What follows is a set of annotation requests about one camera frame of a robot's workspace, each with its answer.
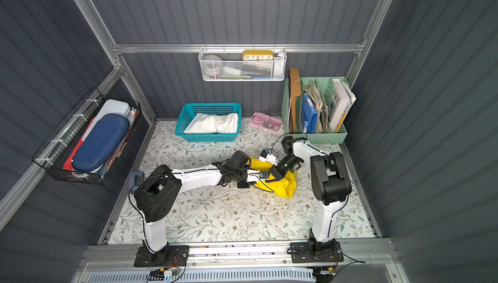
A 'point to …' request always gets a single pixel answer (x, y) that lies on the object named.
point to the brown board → (296, 91)
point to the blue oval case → (102, 138)
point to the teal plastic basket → (189, 110)
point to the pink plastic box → (266, 122)
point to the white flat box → (109, 106)
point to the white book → (342, 100)
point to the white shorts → (209, 123)
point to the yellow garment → (284, 187)
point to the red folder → (69, 165)
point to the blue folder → (309, 115)
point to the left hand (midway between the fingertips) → (257, 178)
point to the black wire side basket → (59, 148)
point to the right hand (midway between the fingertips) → (274, 177)
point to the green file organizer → (320, 89)
